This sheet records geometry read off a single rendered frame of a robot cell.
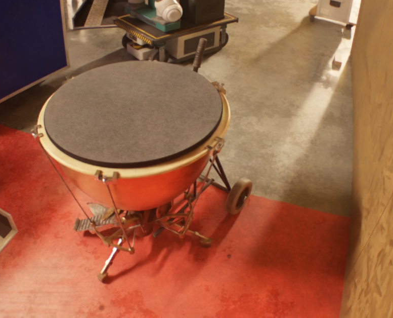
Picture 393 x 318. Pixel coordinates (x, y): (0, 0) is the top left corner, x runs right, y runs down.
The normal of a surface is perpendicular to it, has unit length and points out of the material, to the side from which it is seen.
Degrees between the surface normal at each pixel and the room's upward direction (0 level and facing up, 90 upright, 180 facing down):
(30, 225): 0
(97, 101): 0
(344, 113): 0
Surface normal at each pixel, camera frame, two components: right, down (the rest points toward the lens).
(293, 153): 0.04, -0.77
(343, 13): -0.33, 0.58
